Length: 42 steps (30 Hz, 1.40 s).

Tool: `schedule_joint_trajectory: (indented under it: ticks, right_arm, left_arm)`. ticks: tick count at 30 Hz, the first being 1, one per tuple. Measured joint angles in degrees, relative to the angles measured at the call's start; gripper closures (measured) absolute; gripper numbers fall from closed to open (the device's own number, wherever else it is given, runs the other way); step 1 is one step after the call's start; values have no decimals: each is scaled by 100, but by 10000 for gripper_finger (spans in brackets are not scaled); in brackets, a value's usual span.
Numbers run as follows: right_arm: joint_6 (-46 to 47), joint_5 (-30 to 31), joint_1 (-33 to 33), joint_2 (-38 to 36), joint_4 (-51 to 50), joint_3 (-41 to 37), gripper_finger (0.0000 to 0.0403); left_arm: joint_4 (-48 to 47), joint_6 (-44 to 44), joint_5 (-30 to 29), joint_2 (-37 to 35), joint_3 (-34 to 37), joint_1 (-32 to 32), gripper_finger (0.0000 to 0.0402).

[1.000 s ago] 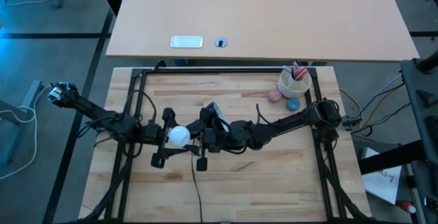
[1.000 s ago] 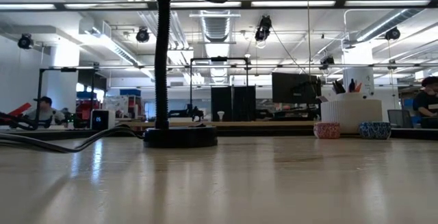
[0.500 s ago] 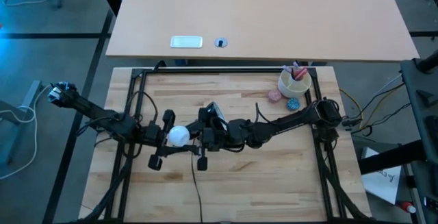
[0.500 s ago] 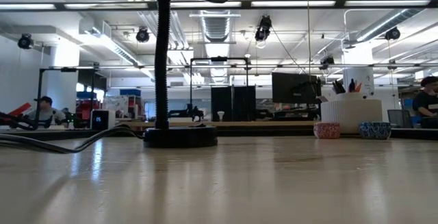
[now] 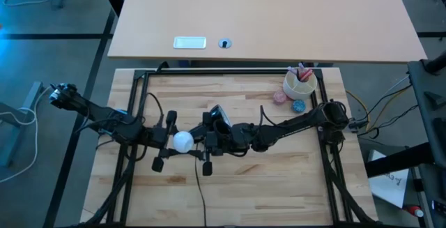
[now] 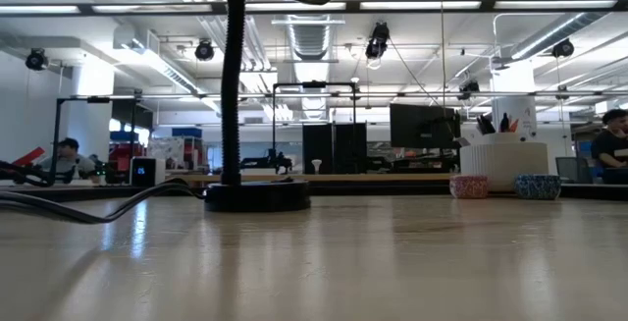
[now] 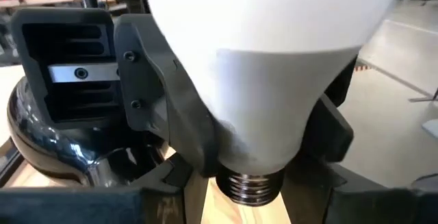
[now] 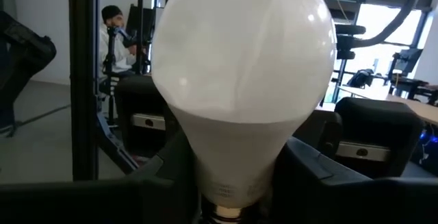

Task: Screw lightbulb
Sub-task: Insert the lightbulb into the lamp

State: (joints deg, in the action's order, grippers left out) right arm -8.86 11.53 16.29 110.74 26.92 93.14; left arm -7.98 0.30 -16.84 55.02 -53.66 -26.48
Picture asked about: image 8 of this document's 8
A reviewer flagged black aluminium table frame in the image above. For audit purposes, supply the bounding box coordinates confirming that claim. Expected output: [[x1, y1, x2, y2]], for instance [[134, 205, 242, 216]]
[[67, 0, 146, 181]]

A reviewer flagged black curved conduit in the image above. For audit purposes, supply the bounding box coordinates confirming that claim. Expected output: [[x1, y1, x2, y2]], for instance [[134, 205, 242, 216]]
[[336, 0, 426, 49]]

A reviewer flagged black tripod stand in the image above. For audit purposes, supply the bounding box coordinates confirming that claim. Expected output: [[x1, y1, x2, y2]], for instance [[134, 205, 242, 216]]
[[103, 26, 120, 126]]

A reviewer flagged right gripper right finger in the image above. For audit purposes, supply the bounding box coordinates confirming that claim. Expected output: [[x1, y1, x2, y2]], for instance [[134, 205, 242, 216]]
[[272, 136, 438, 224]]

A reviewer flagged black bulky equipment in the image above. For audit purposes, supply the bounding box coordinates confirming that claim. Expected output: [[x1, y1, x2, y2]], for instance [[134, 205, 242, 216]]
[[0, 10, 57, 138]]

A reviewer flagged person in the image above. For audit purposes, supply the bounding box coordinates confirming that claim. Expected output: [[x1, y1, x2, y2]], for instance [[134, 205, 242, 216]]
[[99, 4, 138, 78]]

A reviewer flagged white lightbulb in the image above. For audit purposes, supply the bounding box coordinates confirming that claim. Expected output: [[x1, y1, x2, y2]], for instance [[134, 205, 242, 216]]
[[151, 0, 338, 224]]

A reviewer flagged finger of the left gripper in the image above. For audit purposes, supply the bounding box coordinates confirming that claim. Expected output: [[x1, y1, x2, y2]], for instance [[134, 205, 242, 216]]
[[334, 97, 425, 179], [114, 75, 179, 156]]

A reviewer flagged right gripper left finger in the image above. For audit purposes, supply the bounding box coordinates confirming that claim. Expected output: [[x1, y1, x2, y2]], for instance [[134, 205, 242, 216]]
[[0, 127, 203, 224]]

